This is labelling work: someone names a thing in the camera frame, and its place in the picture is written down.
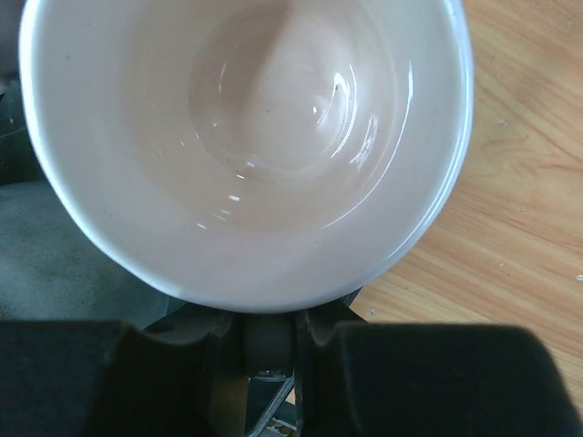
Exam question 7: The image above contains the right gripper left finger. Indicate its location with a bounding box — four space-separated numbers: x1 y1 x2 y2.
1 315 248 436

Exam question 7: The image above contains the pink ceramic mug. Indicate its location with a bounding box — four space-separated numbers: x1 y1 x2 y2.
18 0 475 379

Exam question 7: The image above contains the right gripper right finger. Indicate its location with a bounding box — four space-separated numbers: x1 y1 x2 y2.
294 301 578 436

